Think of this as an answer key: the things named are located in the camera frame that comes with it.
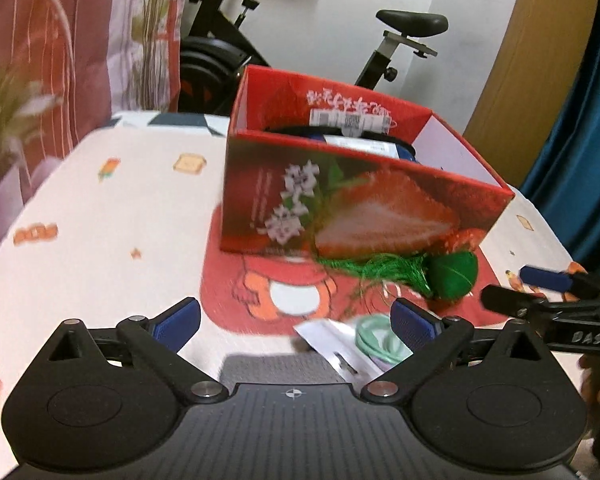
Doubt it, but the red strawberry cardboard box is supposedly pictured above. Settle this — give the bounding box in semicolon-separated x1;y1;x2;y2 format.
220;66;514;259

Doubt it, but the red floral backdrop cloth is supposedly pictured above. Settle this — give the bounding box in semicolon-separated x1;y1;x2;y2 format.
0;0;192;281

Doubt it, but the black blue item in box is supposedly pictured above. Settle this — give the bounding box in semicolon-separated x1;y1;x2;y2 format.
266;126;417;162

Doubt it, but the teal blue curtain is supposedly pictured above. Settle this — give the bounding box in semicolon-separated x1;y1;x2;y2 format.
521;0;600;274

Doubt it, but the mint cable in plastic bag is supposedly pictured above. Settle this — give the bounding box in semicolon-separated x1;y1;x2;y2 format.
293;313;415;376

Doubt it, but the white patterned tablecloth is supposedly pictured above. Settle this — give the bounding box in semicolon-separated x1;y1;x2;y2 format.
0;113;570;479

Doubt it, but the green zongzi tassel ornament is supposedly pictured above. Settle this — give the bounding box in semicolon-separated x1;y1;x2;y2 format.
316;250;479;312

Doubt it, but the person's right hand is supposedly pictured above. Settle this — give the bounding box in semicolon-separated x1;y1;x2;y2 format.
579;354;600;439

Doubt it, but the black exercise bike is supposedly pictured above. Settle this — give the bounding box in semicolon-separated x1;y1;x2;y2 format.
177;0;451;115

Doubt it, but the brown wooden door frame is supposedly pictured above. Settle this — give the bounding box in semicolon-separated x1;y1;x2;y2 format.
464;0;597;186

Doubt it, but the grey knitted cloth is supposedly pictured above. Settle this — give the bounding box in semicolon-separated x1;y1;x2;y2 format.
220;352;344;390

